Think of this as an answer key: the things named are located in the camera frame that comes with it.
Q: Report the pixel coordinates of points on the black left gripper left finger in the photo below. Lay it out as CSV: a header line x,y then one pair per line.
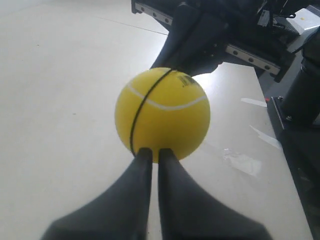
x,y
120,213

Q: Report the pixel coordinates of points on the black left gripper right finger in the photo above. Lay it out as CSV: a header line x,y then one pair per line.
x,y
188,212

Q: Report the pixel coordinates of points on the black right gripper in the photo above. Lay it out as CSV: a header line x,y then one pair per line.
x,y
202,34

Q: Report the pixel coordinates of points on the yellow tennis ball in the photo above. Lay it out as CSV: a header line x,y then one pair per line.
x,y
162,108

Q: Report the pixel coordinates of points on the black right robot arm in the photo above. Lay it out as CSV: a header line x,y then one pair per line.
x,y
282,10

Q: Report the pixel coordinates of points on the white box with yellow label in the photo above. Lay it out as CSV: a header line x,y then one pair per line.
x,y
304,21

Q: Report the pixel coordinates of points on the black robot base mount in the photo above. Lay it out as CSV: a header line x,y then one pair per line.
x,y
296,125

